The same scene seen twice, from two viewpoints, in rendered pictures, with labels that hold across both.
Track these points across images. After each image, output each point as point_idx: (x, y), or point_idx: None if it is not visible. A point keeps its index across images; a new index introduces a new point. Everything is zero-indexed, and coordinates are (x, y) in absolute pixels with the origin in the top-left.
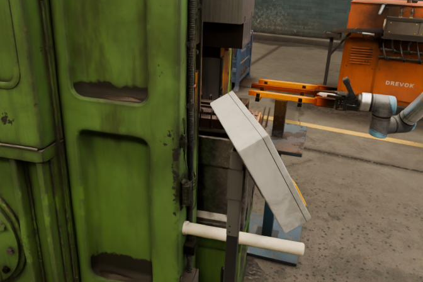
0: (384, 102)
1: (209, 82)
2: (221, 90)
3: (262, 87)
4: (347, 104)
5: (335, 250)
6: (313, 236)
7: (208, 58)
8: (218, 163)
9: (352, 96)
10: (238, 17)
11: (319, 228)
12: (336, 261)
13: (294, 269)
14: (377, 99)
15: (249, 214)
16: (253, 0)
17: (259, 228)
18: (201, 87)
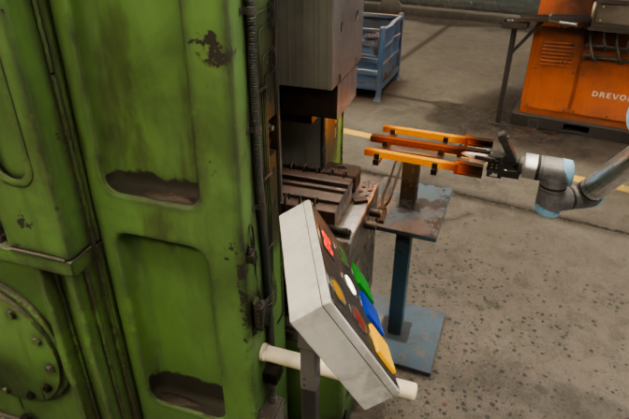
0: (556, 169)
1: (308, 140)
2: (324, 152)
3: (385, 141)
4: (504, 169)
5: (486, 354)
6: (459, 333)
7: None
8: None
9: (510, 159)
10: (327, 81)
11: (468, 320)
12: (486, 370)
13: (427, 380)
14: (546, 166)
15: None
16: (360, 40)
17: (385, 319)
18: (297, 147)
